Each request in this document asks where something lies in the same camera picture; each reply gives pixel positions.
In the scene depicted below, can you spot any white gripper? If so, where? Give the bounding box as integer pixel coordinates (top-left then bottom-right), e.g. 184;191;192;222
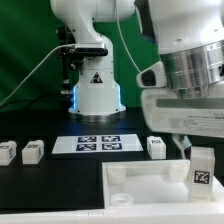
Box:
141;89;224;159

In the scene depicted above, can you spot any white square table top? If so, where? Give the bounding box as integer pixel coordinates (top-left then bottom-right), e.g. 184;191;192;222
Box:
101;159;224;209

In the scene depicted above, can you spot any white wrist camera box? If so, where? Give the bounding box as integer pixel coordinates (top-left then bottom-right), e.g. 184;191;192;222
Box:
136;61;167;88

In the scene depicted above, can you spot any black cable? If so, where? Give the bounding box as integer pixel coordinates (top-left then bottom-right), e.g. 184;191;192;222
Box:
0;93;68;111

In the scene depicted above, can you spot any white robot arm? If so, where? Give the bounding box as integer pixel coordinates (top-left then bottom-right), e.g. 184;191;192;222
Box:
50;0;224;148

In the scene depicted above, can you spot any black camera stand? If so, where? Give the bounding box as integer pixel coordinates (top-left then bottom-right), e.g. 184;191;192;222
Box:
56;26;83;109

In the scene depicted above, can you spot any white cable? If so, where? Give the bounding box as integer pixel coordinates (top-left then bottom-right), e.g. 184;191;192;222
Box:
0;43;76;107

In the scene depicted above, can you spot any white marker sheet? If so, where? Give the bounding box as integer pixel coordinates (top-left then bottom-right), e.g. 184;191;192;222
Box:
52;134;143;154

